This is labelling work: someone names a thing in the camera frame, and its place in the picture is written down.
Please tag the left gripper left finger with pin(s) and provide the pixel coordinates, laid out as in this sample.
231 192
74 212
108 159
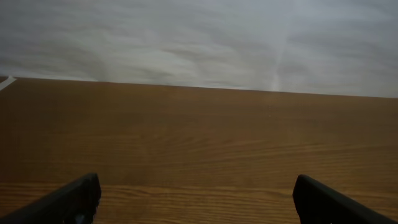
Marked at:
62 205

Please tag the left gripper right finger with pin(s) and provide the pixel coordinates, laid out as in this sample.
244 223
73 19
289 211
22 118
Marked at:
323 205

